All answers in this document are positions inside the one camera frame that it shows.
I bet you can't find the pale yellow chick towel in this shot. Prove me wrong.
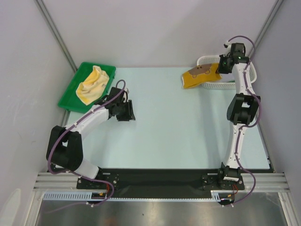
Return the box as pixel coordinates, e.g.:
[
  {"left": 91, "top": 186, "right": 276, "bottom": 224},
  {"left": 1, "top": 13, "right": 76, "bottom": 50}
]
[{"left": 76, "top": 65, "right": 109, "bottom": 105}]

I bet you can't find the white towel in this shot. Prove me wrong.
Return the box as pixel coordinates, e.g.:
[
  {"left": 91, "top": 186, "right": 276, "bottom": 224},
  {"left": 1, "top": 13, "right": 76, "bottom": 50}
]
[{"left": 220, "top": 73, "right": 235, "bottom": 82}]

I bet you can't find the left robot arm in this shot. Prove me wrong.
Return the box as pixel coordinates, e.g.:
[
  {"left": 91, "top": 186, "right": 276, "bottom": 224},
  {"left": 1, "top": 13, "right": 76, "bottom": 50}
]
[{"left": 46, "top": 87, "right": 135, "bottom": 188}]

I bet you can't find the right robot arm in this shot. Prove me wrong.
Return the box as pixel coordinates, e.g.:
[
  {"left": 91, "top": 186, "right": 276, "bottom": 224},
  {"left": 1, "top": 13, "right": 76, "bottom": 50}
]
[{"left": 216, "top": 43, "right": 261, "bottom": 189}]

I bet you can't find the white perforated basket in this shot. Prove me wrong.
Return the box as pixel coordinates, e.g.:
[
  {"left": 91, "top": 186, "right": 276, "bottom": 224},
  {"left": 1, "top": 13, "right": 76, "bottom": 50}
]
[{"left": 196, "top": 55, "right": 257, "bottom": 90}]

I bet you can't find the green plastic bin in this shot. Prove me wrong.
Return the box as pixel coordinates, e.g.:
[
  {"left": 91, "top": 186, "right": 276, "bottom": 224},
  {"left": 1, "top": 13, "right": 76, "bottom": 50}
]
[{"left": 58, "top": 62, "right": 116, "bottom": 113}]

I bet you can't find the aluminium frame rail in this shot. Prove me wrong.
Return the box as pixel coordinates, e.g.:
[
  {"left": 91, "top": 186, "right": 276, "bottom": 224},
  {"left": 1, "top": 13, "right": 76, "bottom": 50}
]
[{"left": 33, "top": 172, "right": 289, "bottom": 192}]

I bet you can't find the grey cable duct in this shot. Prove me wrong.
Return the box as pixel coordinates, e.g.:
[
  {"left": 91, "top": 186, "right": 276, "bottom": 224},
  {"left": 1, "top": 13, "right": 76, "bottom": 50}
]
[{"left": 42, "top": 190, "right": 236, "bottom": 202}]

